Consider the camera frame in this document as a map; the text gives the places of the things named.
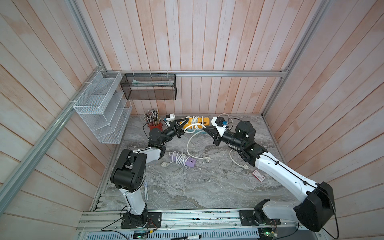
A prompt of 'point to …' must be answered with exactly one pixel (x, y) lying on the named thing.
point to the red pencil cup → (159, 126)
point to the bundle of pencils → (152, 117)
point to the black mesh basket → (150, 86)
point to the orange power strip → (195, 123)
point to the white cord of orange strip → (190, 132)
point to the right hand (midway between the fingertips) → (203, 127)
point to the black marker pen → (198, 236)
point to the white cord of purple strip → (165, 164)
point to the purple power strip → (184, 160)
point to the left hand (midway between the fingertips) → (190, 122)
